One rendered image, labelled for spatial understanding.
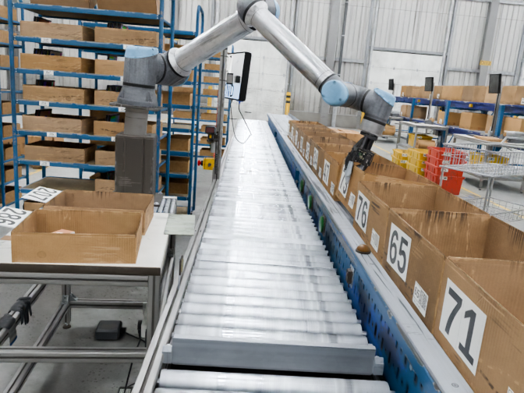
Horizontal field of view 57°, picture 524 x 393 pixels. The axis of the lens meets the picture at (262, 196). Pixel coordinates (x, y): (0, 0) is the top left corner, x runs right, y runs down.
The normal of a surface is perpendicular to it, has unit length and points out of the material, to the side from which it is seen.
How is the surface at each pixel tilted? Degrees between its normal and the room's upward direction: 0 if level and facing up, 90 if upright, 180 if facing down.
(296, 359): 90
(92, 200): 89
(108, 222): 89
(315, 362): 90
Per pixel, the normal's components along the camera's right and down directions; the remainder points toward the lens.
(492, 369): -1.00, -0.06
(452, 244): 0.02, 0.22
